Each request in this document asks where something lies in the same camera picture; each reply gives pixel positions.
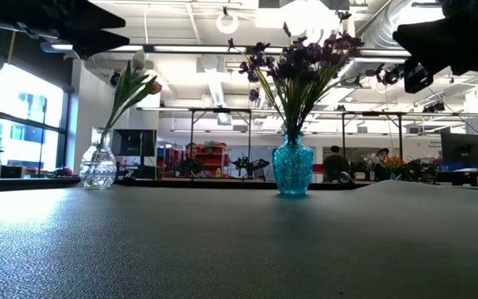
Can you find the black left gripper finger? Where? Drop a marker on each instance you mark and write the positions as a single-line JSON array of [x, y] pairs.
[[98, 43], [98, 18]]

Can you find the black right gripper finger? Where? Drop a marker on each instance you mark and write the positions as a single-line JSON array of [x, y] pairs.
[[417, 76], [417, 39]]

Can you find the salmon pink tulip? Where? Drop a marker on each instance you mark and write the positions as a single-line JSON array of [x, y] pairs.
[[156, 87]]

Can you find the small purple flower sprig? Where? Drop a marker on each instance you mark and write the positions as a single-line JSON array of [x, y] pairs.
[[286, 30]]

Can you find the black background robot arm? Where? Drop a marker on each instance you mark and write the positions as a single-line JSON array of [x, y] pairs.
[[251, 164]]

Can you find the clear glass vase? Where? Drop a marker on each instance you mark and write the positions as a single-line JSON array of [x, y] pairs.
[[98, 166]]

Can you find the blue glass vase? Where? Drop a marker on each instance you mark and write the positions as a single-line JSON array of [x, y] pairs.
[[293, 166]]

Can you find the black monitor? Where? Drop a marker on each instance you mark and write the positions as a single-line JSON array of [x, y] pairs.
[[459, 147], [133, 141]]

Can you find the large window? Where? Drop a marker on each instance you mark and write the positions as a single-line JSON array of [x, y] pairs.
[[23, 99]]

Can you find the person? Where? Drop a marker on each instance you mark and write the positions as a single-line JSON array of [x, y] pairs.
[[383, 154], [334, 164]]

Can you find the red storage shelf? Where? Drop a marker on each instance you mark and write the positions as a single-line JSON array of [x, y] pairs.
[[212, 158]]

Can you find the black table mat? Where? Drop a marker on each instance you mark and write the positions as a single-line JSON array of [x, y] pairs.
[[222, 257]]

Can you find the black ceiling camera cluster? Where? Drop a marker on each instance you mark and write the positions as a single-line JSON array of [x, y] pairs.
[[392, 74]]

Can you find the black ceiling light rail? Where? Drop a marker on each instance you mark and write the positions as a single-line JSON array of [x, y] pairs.
[[149, 49]]

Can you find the black station frame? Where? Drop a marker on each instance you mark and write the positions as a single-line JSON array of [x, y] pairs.
[[220, 110], [372, 113]]

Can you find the black table frame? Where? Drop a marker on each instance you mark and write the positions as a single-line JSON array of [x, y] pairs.
[[35, 183]]

